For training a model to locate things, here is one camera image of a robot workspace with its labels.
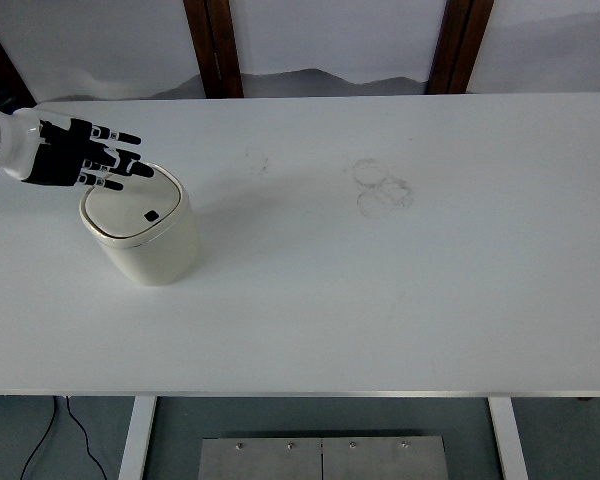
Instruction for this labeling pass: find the grey metal plate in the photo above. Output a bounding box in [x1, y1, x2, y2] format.
[321, 435, 449, 480]
[198, 437, 324, 480]

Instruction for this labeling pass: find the cream lidded trash bin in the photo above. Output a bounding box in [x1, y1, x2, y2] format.
[78, 162, 200, 287]

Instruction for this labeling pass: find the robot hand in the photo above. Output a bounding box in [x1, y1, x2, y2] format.
[0, 107, 156, 194]

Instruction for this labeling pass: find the mountain-painted screen panel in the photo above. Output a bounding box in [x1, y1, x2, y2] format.
[0, 0, 207, 103]
[466, 0, 600, 96]
[228, 0, 447, 98]

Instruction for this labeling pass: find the dark brown wooden frame post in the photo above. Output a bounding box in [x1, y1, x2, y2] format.
[0, 10, 37, 111]
[182, 0, 245, 99]
[425, 0, 496, 96]

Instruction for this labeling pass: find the white table leg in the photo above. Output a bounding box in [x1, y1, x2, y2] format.
[488, 397, 530, 480]
[118, 397, 158, 480]

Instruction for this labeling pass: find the black floor cable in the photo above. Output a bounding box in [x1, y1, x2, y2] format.
[19, 396, 59, 480]
[65, 396, 109, 480]

